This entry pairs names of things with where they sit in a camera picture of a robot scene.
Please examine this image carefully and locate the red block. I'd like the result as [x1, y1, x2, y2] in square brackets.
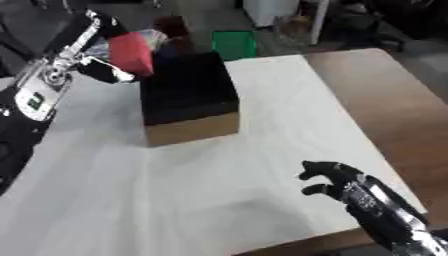
[106, 31, 158, 78]

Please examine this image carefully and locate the green plastic bin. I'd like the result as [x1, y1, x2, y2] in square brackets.
[210, 30, 259, 62]

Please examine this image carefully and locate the white post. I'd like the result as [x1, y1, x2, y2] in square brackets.
[308, 0, 333, 46]

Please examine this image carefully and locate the tan cardboard box black inside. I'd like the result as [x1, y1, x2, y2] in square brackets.
[138, 51, 242, 148]

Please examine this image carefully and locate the white cabinet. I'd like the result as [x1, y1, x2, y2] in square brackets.
[239, 0, 303, 28]

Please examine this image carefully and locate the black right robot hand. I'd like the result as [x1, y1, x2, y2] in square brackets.
[297, 160, 392, 218]

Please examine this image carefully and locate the dark red stool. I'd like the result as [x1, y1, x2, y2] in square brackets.
[152, 15, 193, 38]

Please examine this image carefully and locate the black office chair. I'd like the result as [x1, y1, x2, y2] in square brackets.
[334, 0, 410, 53]

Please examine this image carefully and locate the multicoloured patterned bag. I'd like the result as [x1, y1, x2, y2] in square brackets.
[85, 28, 172, 62]

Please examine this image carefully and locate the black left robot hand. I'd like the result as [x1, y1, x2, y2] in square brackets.
[47, 9, 142, 85]

